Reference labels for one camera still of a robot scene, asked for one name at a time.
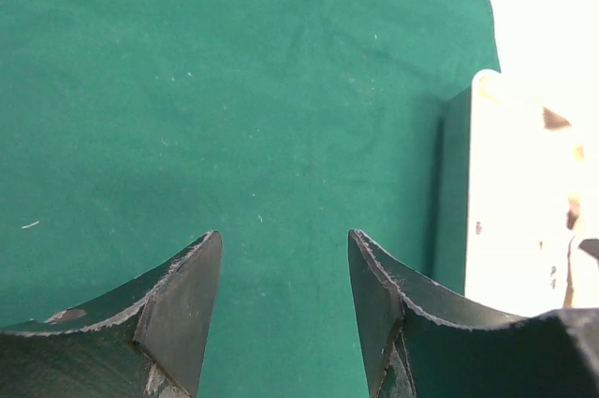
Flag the dark green surgical cloth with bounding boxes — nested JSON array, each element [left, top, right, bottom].
[[1, 0, 497, 397]]

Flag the stainless steel tray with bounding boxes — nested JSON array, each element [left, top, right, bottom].
[[433, 69, 598, 317]]

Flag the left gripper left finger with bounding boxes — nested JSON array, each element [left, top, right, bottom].
[[1, 231, 223, 397]]

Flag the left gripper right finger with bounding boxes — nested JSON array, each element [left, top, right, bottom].
[[347, 229, 598, 397]]

